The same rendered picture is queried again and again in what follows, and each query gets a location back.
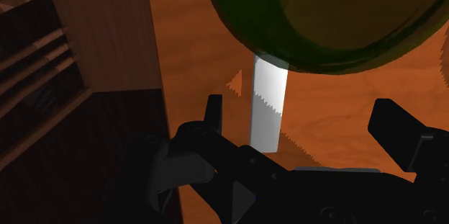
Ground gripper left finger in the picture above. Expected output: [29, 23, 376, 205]
[114, 94, 291, 224]

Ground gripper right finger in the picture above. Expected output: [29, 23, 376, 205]
[367, 98, 449, 187]

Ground brown wooden shelf unit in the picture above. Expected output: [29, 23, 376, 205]
[0, 0, 184, 224]

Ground dark green bowl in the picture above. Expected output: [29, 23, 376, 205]
[203, 0, 449, 76]

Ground white rectangular bar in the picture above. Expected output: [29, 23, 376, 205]
[249, 52, 289, 154]

